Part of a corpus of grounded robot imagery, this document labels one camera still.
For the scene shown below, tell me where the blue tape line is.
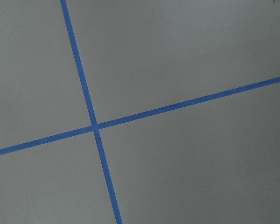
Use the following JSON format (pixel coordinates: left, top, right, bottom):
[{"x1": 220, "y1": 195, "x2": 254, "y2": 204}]
[{"x1": 60, "y1": 0, "x2": 123, "y2": 224}]

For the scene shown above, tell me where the blue tape line crossing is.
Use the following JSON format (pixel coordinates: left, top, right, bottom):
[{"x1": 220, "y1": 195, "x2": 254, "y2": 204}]
[{"x1": 0, "y1": 77, "x2": 280, "y2": 156}]

